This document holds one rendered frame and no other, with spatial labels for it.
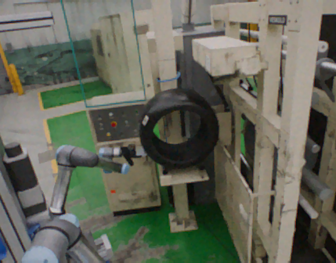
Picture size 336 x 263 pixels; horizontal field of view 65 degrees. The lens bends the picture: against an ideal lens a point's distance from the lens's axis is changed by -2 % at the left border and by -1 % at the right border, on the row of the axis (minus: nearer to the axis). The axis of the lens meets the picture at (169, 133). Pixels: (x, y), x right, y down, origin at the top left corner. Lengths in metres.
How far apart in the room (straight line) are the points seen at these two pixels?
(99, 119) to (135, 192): 0.86
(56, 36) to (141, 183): 8.47
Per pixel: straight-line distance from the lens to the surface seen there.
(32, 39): 10.61
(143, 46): 5.21
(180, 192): 2.58
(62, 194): 1.78
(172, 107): 1.77
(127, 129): 2.57
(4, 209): 1.20
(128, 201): 2.95
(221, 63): 1.51
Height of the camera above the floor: 1.98
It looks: 25 degrees down
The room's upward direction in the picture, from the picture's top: 6 degrees counter-clockwise
